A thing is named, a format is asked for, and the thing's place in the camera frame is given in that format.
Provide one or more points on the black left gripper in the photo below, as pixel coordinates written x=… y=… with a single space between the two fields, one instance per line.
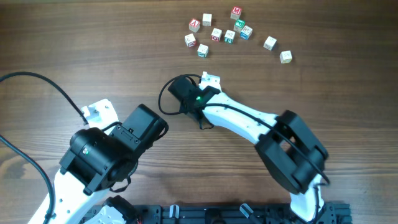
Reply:
x=148 y=123

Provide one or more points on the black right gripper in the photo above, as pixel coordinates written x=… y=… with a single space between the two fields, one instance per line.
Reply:
x=186 y=107

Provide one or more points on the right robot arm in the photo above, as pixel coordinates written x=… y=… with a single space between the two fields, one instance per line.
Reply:
x=292 y=154

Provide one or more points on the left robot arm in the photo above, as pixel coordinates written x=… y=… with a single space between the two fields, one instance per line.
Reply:
x=105 y=153

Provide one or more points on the green sided wooden block lower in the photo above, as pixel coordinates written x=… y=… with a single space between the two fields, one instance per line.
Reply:
x=202 y=50

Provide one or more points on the green sided wooden block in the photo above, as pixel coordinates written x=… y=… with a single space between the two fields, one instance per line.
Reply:
x=202 y=50
x=229 y=36

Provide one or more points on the red sided wooden block left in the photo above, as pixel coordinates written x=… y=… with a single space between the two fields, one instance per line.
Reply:
x=190 y=40

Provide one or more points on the red sided wooden block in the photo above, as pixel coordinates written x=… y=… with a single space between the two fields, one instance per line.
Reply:
x=190 y=40
x=216 y=34

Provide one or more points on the red sided wooden block centre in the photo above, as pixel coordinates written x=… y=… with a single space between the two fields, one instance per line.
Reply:
x=216 y=34

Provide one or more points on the green sided wooden block centre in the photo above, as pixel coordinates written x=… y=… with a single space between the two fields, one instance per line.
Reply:
x=229 y=36

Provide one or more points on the red letter A block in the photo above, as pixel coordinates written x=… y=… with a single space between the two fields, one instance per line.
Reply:
x=194 y=25

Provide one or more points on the plain wooden block top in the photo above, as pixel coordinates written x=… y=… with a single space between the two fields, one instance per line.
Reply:
x=206 y=20

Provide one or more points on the plain wooden block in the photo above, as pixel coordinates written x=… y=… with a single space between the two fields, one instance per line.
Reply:
x=206 y=20
x=269 y=43

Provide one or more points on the blue sided wooden block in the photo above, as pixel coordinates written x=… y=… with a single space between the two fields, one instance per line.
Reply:
x=246 y=32

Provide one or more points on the green top wooden block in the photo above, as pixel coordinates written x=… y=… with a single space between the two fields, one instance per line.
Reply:
x=239 y=24

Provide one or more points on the plain wooden block upper right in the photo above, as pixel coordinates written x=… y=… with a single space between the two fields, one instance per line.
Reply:
x=269 y=43

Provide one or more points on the red letter M block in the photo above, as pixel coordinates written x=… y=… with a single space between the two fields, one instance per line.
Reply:
x=236 y=12

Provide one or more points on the yellow engraved wooden block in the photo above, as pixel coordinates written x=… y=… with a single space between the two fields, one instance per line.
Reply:
x=286 y=56

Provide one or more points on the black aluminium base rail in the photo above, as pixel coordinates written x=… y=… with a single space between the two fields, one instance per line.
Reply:
x=332 y=213

